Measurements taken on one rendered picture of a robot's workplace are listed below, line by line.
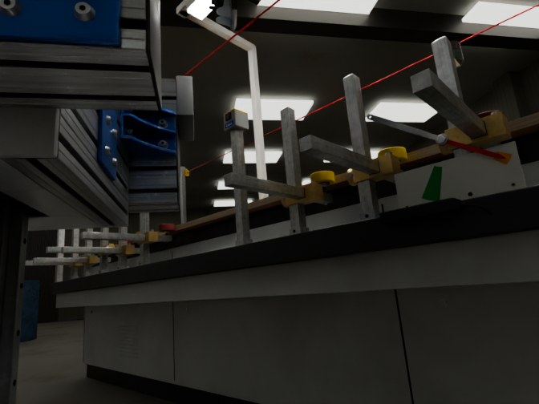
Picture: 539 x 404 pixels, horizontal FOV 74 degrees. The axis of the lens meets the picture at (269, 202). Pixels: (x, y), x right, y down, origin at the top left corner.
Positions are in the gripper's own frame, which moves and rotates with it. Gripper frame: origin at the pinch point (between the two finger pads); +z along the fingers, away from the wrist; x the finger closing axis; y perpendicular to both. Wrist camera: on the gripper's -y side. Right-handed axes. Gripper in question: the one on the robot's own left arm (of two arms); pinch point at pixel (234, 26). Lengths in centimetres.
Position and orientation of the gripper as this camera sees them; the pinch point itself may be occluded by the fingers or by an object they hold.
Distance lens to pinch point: 120.6
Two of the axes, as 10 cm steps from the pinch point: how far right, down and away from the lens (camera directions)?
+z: 0.8, 9.7, -2.2
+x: 1.9, -2.4, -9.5
